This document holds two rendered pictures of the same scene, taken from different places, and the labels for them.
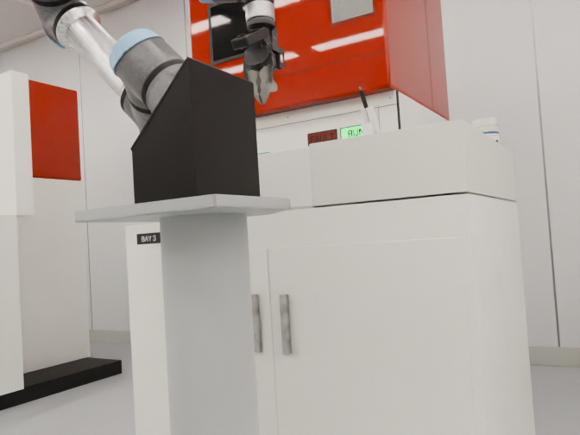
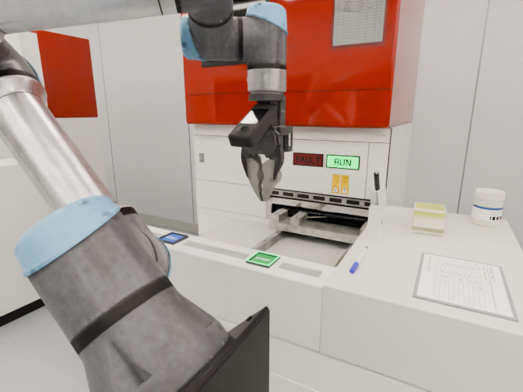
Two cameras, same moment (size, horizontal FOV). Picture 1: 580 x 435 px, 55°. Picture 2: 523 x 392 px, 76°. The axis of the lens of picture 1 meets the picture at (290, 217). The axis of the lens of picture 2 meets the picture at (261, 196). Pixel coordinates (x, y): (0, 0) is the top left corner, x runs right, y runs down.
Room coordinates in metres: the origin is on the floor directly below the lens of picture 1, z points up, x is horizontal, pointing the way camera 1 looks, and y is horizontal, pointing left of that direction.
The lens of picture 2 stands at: (0.73, 0.07, 1.28)
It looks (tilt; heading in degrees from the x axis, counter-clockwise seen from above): 14 degrees down; 358
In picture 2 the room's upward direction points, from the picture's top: straight up
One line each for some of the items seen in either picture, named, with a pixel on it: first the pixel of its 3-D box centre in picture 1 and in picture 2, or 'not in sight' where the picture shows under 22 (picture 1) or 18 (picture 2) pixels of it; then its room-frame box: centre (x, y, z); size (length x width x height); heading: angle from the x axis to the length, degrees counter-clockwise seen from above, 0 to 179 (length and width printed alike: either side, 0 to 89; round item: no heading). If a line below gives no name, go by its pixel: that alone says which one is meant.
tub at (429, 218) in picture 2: not in sight; (428, 218); (1.56, -0.39, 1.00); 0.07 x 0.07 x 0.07; 63
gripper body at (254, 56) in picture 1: (263, 47); (268, 125); (1.42, 0.04, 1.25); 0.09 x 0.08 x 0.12; 150
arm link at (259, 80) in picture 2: (259, 15); (265, 83); (1.41, 0.05, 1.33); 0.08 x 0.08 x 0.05
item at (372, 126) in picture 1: (370, 130); (376, 211); (1.52, -0.24, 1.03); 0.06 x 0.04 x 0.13; 150
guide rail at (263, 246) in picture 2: not in sight; (258, 249); (1.75, 0.05, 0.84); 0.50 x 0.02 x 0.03; 150
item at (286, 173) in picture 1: (227, 189); (216, 277); (1.46, 0.16, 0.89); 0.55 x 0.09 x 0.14; 60
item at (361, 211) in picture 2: not in sight; (317, 215); (1.93, -0.17, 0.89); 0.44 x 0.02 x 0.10; 60
